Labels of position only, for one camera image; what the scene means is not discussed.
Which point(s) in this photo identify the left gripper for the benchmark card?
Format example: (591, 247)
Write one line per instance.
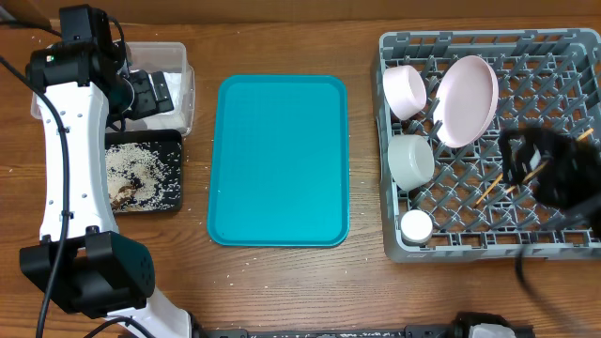
(149, 103)

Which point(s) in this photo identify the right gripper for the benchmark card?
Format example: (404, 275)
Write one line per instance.
(524, 157)

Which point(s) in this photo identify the wooden chopstick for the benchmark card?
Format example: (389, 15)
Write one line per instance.
(565, 143)
(497, 180)

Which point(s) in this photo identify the large white plate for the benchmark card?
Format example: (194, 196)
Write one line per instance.
(467, 101)

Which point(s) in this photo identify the small grey bowl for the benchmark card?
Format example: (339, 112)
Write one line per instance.
(411, 161)

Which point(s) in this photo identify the pink bowl with rice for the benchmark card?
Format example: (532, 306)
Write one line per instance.
(404, 91)

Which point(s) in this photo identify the cream plastic cup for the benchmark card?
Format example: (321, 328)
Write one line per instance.
(416, 227)

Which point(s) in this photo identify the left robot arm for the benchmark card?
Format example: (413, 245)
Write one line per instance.
(86, 93)

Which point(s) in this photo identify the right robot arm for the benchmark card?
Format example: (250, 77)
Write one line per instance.
(586, 213)

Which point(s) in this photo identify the clear plastic waste bin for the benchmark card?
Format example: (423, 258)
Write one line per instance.
(178, 61)

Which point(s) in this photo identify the black waste tray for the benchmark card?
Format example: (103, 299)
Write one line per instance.
(174, 141)

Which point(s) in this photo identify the grey dishwasher rack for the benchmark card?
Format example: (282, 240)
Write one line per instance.
(547, 78)

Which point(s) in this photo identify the spilled rice pile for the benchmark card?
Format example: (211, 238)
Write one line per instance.
(141, 173)

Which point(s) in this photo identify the brown food scrap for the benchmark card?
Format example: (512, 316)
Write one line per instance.
(123, 196)

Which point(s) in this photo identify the teal plastic tray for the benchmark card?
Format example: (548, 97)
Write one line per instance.
(280, 162)

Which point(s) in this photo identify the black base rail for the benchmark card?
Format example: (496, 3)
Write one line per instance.
(465, 324)

